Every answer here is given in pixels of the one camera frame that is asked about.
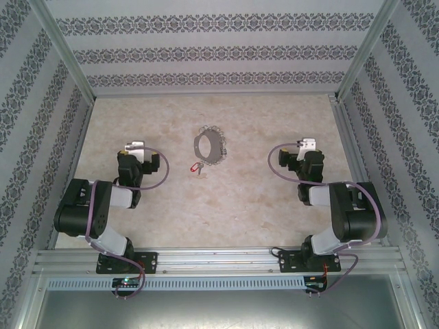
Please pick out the large metal keyring band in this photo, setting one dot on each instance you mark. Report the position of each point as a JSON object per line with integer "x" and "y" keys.
{"x": 214, "y": 137}

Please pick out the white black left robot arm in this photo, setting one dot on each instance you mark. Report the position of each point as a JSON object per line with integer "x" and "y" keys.
{"x": 82, "y": 212}

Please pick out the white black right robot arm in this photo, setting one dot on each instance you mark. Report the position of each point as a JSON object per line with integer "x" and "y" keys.
{"x": 356, "y": 219}

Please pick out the left circuit board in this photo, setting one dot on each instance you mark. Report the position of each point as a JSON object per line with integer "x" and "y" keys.
{"x": 127, "y": 281}

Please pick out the circuit board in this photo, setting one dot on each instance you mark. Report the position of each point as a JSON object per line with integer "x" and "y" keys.
{"x": 313, "y": 284}
{"x": 127, "y": 281}

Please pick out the right circuit board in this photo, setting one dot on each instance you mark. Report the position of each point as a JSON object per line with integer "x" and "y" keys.
{"x": 313, "y": 284}

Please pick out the grey metal sheet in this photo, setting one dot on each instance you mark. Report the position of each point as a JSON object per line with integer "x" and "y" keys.
{"x": 219, "y": 308}

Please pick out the aluminium side rail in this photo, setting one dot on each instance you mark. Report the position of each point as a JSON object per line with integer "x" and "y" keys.
{"x": 346, "y": 130}
{"x": 77, "y": 154}

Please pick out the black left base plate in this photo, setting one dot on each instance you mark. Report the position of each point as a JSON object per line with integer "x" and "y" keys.
{"x": 147, "y": 262}

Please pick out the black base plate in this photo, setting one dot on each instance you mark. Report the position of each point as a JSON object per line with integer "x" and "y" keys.
{"x": 288, "y": 264}
{"x": 147, "y": 262}

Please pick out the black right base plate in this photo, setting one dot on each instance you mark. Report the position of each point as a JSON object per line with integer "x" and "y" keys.
{"x": 288, "y": 264}

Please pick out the aluminium frame post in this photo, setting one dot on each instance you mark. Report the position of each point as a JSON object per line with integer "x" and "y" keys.
{"x": 65, "y": 51}
{"x": 365, "y": 51}

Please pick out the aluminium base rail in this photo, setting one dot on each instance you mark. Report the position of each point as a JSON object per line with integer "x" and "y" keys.
{"x": 219, "y": 262}

